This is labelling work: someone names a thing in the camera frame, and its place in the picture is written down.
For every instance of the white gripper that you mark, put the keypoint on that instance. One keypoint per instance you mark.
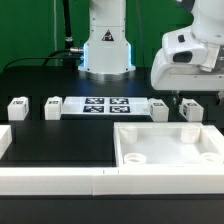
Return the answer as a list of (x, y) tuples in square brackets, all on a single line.
[(185, 63)]

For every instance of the white square tabletop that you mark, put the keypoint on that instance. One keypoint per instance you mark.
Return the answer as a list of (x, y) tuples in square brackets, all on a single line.
[(167, 144)]

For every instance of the white left fence bar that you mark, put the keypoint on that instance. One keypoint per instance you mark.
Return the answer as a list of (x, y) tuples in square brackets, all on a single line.
[(5, 138)]

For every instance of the white fence bar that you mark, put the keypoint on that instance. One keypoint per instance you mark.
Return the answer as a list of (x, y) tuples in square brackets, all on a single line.
[(110, 181), (5, 138)]

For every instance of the white front fence bar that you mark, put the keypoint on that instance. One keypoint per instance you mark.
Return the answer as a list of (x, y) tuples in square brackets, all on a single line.
[(110, 181)]

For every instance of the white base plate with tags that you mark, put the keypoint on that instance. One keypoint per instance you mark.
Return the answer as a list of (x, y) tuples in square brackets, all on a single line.
[(105, 106)]

